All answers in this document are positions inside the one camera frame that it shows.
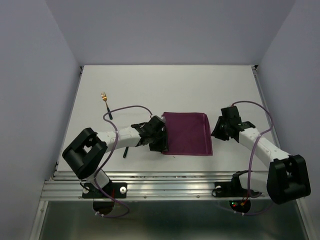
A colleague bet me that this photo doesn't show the purple cloth napkin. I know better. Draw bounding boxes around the purple cloth napkin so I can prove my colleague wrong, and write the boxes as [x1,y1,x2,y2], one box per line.
[162,112,213,156]

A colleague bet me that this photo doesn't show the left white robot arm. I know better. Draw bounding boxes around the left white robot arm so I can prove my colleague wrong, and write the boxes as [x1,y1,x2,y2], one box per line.
[62,115,169,197]

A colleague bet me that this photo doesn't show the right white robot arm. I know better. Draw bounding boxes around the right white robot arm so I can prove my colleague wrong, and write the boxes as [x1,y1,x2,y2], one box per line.
[211,105,311,205]

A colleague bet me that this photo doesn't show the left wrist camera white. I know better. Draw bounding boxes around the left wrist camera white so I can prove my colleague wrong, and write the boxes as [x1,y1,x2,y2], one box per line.
[161,115,166,123]

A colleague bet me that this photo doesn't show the gold knife dark handle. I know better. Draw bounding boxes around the gold knife dark handle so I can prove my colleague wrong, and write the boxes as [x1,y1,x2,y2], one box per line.
[122,147,129,159]

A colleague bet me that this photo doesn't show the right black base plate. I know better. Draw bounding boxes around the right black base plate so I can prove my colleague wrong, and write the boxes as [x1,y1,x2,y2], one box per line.
[211,181,248,198]

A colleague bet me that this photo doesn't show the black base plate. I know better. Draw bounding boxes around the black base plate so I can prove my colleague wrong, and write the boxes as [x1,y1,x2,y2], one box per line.
[211,181,248,198]
[80,182,128,199]

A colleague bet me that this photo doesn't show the gold fork dark handle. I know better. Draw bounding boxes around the gold fork dark handle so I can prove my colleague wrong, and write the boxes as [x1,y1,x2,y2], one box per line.
[101,92,113,120]

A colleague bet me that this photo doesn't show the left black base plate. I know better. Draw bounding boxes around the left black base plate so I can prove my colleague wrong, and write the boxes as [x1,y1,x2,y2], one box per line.
[80,182,128,199]

